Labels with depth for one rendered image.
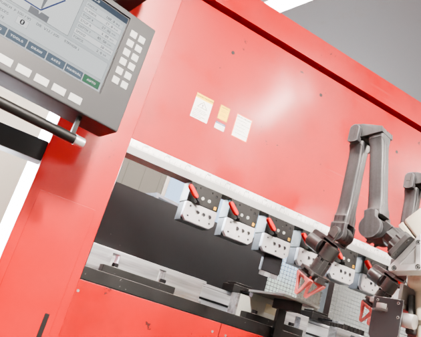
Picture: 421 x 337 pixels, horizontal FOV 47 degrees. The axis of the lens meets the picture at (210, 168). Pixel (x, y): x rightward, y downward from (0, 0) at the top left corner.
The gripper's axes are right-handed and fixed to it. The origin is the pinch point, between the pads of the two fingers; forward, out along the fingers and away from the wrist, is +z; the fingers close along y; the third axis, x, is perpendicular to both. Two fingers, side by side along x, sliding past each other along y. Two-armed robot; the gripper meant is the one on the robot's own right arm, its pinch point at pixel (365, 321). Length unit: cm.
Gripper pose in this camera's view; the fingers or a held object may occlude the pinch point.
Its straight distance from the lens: 210.1
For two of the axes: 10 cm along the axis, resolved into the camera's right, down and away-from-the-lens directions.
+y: -7.0, -4.1, -5.8
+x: 4.6, 3.7, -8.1
